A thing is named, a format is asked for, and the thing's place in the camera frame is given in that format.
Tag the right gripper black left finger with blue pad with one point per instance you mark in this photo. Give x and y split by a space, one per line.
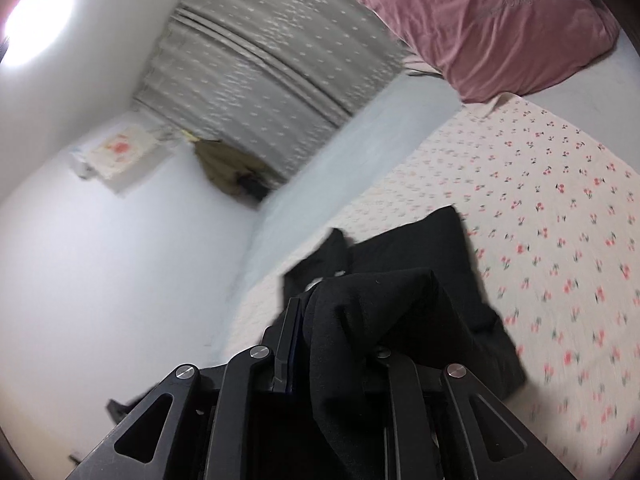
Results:
193 424

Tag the pale pink folded cloth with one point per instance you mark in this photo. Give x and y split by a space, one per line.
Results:
414 66

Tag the light grey bed sheet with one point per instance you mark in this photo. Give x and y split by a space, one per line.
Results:
602 99

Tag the black coat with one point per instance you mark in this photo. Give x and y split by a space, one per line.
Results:
410 292

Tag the grey dotted curtain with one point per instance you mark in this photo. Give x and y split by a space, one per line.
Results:
274 78

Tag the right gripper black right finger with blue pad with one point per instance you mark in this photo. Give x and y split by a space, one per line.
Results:
440 420

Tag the olive green hanging garment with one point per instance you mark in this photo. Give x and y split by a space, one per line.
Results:
235 172

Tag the bright ceiling lamp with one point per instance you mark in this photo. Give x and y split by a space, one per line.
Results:
31 28

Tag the pink pillow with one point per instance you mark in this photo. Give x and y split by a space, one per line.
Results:
486 47

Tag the cherry print blanket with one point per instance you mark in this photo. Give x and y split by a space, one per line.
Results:
552 217

